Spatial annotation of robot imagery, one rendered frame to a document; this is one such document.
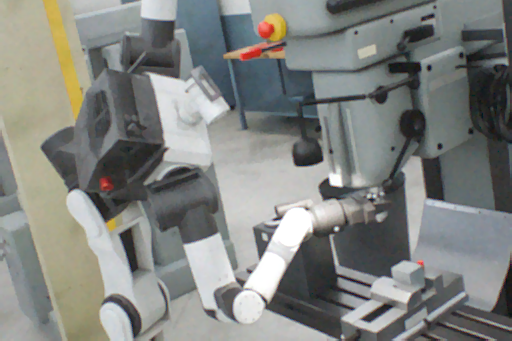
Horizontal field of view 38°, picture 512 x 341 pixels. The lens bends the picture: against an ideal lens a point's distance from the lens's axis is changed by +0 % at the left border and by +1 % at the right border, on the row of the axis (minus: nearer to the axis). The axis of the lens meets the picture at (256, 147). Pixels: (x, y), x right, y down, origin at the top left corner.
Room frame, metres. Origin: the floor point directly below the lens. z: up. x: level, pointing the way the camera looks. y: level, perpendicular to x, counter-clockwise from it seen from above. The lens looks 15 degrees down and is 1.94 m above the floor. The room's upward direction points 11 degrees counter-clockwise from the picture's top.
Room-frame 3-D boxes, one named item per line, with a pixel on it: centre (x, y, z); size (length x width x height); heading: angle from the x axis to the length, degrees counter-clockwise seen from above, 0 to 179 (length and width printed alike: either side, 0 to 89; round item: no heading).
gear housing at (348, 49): (1.83, -0.31, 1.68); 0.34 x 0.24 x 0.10; 126
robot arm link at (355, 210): (1.79, -0.19, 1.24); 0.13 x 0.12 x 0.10; 13
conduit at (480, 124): (1.80, -0.61, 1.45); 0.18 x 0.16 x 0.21; 126
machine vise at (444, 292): (1.73, -0.30, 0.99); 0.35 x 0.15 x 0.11; 126
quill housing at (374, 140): (1.81, -0.28, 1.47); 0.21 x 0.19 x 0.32; 36
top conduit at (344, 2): (1.71, -0.39, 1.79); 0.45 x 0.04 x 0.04; 126
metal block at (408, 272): (1.75, -0.32, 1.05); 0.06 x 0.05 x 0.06; 36
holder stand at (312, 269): (2.08, -0.05, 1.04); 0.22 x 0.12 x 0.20; 36
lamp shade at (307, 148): (1.65, -0.11, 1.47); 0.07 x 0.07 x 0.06
